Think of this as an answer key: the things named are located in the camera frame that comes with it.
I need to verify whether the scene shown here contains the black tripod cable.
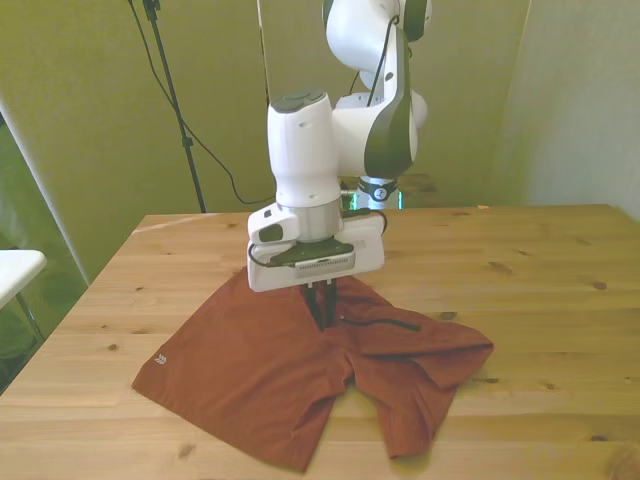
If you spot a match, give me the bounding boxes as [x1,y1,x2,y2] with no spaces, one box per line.
[126,0,279,206]

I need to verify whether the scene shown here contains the dark wrist camera box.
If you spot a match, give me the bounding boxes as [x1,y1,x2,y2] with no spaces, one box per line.
[269,238,358,280]

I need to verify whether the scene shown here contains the white side table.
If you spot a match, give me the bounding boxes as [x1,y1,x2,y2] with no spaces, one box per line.
[0,248,49,346]

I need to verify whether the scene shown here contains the rust orange shorts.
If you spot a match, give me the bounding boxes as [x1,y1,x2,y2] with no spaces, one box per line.
[130,272,496,474]

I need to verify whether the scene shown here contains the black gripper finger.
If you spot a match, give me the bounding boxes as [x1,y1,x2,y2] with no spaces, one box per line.
[324,281,341,330]
[302,284,325,332]

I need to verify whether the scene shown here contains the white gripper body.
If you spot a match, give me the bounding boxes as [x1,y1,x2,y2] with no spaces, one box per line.
[246,215,387,294]

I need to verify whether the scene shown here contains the white slanted panel frame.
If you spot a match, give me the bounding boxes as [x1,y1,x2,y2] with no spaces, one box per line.
[0,97,93,287]

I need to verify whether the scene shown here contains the black tripod stand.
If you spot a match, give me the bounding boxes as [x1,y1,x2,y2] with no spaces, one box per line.
[141,0,209,214]

